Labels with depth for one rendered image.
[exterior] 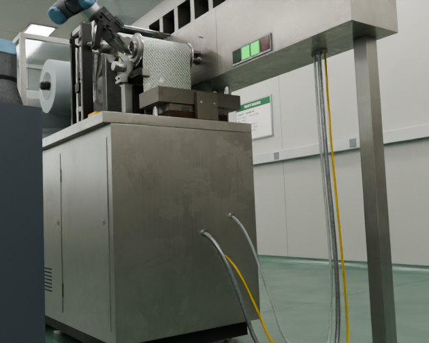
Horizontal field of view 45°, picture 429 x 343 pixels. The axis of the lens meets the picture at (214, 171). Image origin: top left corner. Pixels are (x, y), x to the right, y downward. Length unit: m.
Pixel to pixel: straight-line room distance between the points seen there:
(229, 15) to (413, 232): 2.67
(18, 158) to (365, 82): 1.19
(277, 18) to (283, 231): 3.59
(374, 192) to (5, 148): 1.22
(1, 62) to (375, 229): 1.35
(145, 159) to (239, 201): 0.45
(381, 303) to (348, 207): 2.94
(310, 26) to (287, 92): 3.51
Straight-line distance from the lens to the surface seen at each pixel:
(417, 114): 4.39
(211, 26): 2.41
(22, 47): 3.17
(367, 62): 1.92
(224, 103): 2.16
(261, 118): 5.65
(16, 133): 1.72
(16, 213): 1.69
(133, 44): 2.28
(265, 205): 5.58
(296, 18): 1.97
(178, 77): 2.30
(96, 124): 1.85
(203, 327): 2.00
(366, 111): 1.89
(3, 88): 1.77
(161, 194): 1.87
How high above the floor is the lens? 0.53
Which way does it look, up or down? 5 degrees up
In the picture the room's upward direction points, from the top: 2 degrees counter-clockwise
